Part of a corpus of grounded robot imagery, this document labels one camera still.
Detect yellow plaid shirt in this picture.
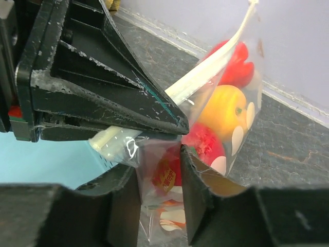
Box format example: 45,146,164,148
104,0,121,12

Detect clear polka dot zip bag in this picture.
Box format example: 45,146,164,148
89,1,263,244

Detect yellow orange fake fruit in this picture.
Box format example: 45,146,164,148
197,85,247,142

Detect light blue plastic basket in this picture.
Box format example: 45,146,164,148
1,132,116,189

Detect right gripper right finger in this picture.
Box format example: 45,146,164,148
180,146,328,246

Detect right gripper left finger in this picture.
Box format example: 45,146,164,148
1,164,140,246

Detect red fake apple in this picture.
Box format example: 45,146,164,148
182,122,227,175

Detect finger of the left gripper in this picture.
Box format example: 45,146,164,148
14,1,189,142

